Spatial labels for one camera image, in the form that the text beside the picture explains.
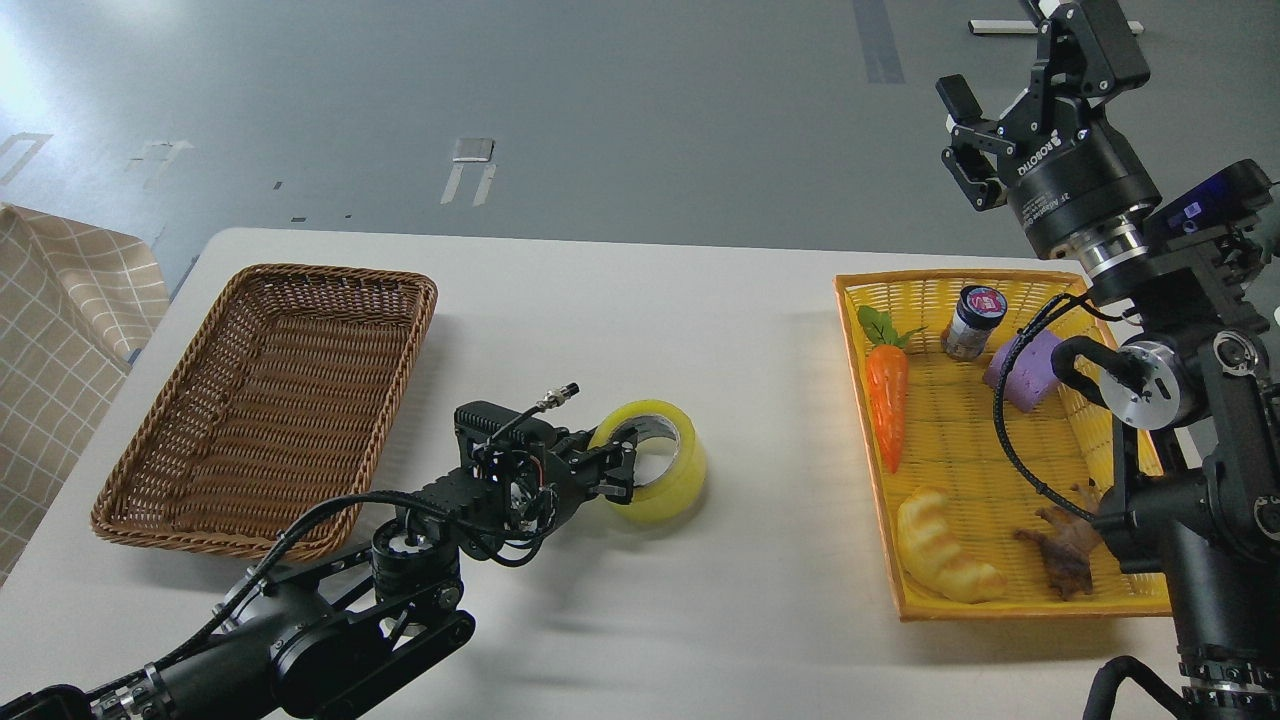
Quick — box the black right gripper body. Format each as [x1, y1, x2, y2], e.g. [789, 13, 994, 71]
[996, 111, 1162, 260]

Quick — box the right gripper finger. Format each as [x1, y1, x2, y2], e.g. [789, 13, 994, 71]
[1020, 1, 1151, 131]
[936, 74, 1048, 211]

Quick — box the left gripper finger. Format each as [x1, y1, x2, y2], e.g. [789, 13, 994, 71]
[573, 434, 639, 477]
[579, 474, 636, 505]

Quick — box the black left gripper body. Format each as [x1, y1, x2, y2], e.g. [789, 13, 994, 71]
[480, 430, 600, 530]

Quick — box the yellow tape roll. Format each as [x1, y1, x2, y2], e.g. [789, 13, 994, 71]
[590, 398, 708, 524]

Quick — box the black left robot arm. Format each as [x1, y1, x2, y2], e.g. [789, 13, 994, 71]
[3, 384, 643, 719]

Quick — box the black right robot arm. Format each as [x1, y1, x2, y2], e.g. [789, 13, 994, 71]
[936, 1, 1277, 719]

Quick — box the white stand base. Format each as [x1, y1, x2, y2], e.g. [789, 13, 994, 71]
[968, 15, 1147, 37]

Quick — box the small dark jar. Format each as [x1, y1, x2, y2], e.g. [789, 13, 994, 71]
[941, 284, 1009, 363]

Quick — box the purple foam block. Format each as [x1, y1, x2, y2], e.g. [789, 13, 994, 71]
[982, 331, 1062, 414]

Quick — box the orange toy carrot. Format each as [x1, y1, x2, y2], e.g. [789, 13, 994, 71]
[856, 305, 925, 474]

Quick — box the brown wicker basket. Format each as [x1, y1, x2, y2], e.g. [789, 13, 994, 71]
[90, 264, 438, 559]

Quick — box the yellow plastic basket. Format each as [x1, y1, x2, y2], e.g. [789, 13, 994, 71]
[835, 268, 1170, 621]

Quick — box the toy croissant bread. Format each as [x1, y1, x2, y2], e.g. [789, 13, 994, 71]
[895, 487, 1009, 603]

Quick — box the brown toy animal figure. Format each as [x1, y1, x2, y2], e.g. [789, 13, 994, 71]
[1012, 505, 1103, 601]

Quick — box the beige checked cloth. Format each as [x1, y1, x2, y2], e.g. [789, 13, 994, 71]
[1, 204, 170, 577]

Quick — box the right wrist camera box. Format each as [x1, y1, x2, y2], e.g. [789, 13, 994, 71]
[1142, 159, 1275, 246]

